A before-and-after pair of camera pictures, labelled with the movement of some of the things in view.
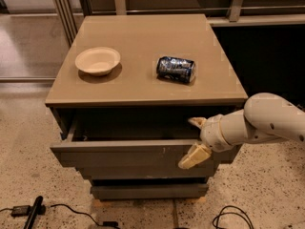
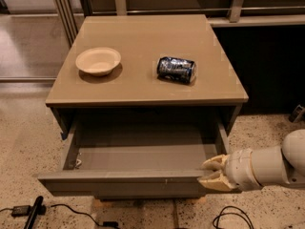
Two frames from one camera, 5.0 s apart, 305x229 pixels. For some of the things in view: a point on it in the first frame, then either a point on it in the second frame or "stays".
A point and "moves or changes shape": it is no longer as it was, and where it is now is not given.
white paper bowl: (97, 61) stays
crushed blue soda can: (173, 69) stays
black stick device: (37, 209) stays
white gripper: (212, 134) → (238, 169)
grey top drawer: (135, 135) moves or changes shape
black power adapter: (21, 211) stays
